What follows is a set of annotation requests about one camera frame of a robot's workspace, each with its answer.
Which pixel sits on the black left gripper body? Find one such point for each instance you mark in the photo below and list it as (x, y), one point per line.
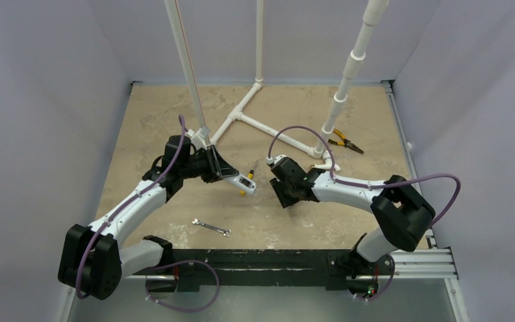
(207, 168)

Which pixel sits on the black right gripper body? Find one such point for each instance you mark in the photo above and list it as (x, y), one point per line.
(285, 184)

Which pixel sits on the white remote control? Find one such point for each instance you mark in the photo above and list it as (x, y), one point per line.
(234, 180)

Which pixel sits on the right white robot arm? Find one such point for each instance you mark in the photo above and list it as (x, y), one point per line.
(401, 212)

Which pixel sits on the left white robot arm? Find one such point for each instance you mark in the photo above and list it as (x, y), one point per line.
(93, 260)

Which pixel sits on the silver open-end wrench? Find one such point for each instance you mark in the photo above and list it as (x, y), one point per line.
(224, 232)

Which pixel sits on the white jointed vertical pipe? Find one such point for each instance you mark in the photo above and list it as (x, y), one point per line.
(371, 17)

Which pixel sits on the yellow handled screwdriver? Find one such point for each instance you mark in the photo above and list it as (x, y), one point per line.
(248, 183)

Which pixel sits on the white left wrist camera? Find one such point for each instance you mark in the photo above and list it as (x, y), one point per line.
(200, 138)

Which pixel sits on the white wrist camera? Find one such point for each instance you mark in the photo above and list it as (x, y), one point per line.
(271, 161)
(200, 138)

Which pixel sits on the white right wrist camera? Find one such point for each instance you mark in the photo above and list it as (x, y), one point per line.
(271, 161)

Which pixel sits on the yellow handled pliers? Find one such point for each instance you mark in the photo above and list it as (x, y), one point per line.
(344, 142)

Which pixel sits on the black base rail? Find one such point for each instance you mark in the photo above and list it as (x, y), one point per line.
(332, 269)

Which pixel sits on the white PVC pipe frame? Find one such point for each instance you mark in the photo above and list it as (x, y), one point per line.
(236, 114)

